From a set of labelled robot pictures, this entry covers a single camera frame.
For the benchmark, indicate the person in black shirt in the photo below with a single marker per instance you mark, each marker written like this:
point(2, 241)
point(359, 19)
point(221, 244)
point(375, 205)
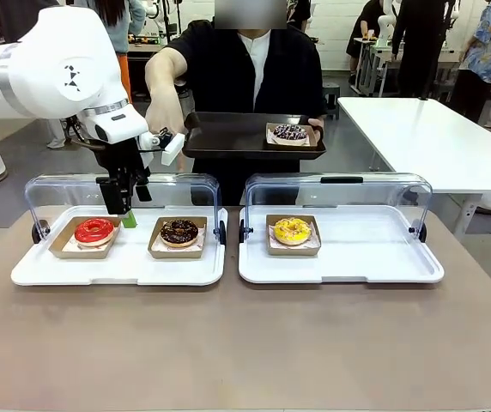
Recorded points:
point(288, 64)

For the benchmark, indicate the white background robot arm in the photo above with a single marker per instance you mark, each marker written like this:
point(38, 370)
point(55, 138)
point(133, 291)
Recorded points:
point(153, 10)
point(383, 30)

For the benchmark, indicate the background workbench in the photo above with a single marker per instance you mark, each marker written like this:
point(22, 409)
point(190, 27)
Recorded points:
point(374, 60)
point(142, 47)

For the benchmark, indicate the grey plastic stool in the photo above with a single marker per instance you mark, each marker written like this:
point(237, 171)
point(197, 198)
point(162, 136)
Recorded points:
point(332, 101)

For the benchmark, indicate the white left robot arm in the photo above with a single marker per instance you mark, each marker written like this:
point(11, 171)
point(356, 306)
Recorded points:
point(56, 64)

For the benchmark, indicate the white display tray base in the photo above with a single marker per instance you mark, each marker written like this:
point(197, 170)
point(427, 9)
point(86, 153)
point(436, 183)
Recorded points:
point(357, 257)
point(129, 270)

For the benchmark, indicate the yellow sprinkled donut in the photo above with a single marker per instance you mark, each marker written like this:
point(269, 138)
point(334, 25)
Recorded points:
point(282, 232)

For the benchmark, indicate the clear display lid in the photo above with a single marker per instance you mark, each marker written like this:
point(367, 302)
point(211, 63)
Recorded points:
point(177, 191)
point(280, 191)

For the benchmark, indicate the chocolate sprinkle donut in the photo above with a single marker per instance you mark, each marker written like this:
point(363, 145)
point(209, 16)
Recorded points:
point(290, 131)

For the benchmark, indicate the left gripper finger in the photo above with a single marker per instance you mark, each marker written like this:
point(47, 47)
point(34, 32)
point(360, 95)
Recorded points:
point(114, 197)
point(143, 191)

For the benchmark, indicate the black lid hinge knob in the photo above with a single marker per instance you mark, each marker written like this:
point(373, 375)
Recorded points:
point(242, 231)
point(420, 232)
point(222, 232)
point(39, 232)

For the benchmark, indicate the dark brown serving tray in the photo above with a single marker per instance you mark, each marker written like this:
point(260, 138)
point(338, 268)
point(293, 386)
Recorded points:
point(228, 135)

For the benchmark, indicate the person in orange trousers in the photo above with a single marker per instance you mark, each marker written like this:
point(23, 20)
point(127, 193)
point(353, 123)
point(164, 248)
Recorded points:
point(131, 19)

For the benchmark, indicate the red glazed donut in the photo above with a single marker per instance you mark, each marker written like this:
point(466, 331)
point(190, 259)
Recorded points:
point(83, 233)

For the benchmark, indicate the white background table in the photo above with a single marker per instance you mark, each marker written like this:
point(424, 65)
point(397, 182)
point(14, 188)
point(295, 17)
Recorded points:
point(421, 133)

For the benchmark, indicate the person in blue floral shirt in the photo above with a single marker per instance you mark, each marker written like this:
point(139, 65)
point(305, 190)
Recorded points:
point(490, 38)

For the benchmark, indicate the white paper liner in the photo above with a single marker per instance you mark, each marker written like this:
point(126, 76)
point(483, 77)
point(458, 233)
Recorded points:
point(70, 246)
point(269, 138)
point(201, 237)
point(314, 239)

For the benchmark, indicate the chocolate sprinkled donut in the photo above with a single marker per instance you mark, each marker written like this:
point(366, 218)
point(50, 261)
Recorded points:
point(169, 234)

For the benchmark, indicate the person in black clothes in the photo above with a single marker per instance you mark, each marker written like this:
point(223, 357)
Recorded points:
point(417, 43)
point(361, 43)

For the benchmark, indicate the person's right forearm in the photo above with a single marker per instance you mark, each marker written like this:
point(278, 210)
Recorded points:
point(164, 70)

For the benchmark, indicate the brown cardboard donut tray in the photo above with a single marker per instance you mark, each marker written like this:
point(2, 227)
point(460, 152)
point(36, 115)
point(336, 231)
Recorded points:
point(59, 252)
point(177, 254)
point(290, 146)
point(292, 252)

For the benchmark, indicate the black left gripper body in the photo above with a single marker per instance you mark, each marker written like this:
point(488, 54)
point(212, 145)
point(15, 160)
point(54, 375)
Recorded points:
point(121, 159)

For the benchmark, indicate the person's left hand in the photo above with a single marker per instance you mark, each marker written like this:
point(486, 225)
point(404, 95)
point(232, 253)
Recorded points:
point(319, 129)

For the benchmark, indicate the person's right hand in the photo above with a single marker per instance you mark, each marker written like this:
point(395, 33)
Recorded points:
point(166, 113)

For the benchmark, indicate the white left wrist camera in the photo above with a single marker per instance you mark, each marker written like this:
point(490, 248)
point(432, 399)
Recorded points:
point(172, 150)

